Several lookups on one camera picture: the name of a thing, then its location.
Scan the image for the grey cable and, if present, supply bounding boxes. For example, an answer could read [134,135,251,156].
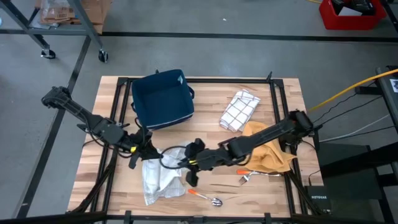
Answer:
[318,113,391,143]

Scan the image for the red plastic bin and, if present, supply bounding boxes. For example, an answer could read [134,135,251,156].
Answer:
[318,0,387,31]

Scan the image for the grey metal cart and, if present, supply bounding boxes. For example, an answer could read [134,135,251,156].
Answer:
[0,0,109,64]

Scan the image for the white grey-striped kitchen towel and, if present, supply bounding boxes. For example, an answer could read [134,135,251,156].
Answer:
[142,141,195,207]

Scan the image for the spoon with orange handle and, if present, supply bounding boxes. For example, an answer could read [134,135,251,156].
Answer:
[187,189,223,207]

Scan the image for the mustard yellow towel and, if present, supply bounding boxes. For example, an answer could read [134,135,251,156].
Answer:
[241,120,298,174]

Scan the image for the plastic-wrapped cardboard stack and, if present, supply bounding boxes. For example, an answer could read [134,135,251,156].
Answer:
[34,0,82,26]

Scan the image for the white red-checked kitchen towel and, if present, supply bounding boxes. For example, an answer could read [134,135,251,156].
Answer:
[219,89,261,133]

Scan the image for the navy blue fabric basket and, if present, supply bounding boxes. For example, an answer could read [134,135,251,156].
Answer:
[130,68,196,131]

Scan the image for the yellow cable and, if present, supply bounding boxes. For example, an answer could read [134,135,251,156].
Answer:
[306,67,398,113]

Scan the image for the black electronic device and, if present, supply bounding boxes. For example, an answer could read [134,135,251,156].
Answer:
[330,0,376,16]

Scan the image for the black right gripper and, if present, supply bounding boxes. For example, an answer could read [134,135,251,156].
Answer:
[185,138,233,188]

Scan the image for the brown cardboard box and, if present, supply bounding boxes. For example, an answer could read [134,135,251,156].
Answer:
[80,0,112,35]

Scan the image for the black Netgear network switch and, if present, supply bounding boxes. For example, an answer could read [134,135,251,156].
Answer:
[303,185,333,215]

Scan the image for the black aluminium frame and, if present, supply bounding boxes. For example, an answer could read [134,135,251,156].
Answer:
[0,70,398,224]

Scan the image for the black equipment stand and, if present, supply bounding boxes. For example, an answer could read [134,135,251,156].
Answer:
[315,64,398,224]

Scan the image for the fork with orange handle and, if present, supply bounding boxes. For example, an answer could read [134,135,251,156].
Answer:
[236,169,282,186]

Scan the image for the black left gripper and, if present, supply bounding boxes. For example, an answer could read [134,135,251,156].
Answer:
[124,128,164,170]

